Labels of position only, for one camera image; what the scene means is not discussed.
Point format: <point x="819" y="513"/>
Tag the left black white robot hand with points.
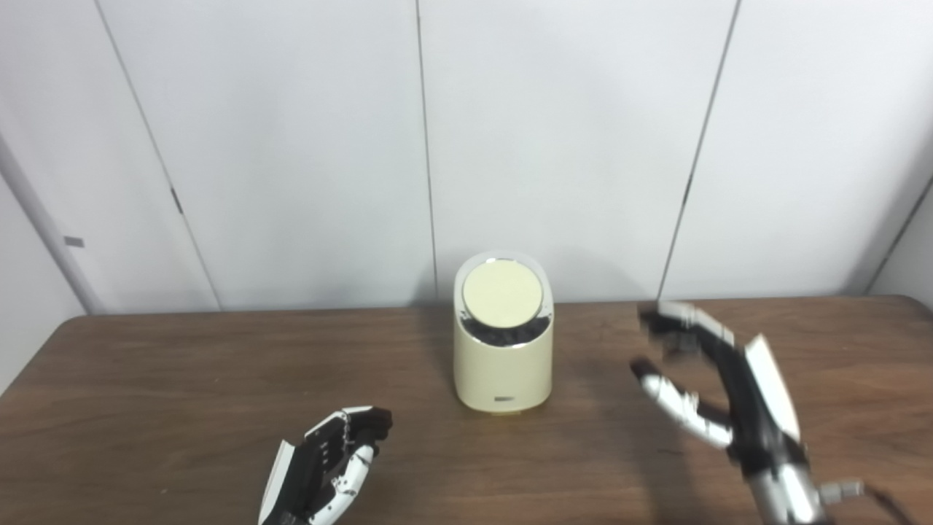
<point x="306" y="474"/>

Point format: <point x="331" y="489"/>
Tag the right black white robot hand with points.
<point x="762" y="408"/>

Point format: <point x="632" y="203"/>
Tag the round cream bin lid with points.
<point x="503" y="292"/>

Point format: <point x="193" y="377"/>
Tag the cream-colored bin body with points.
<point x="503" y="375"/>

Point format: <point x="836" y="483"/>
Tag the black bin liner bag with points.
<point x="506" y="335"/>

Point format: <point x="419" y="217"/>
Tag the black wall seam clip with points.
<point x="176" y="200"/>

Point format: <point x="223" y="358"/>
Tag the small gray wall tag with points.
<point x="73" y="241"/>

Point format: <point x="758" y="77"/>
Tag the gray wall corner post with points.
<point x="44" y="240"/>

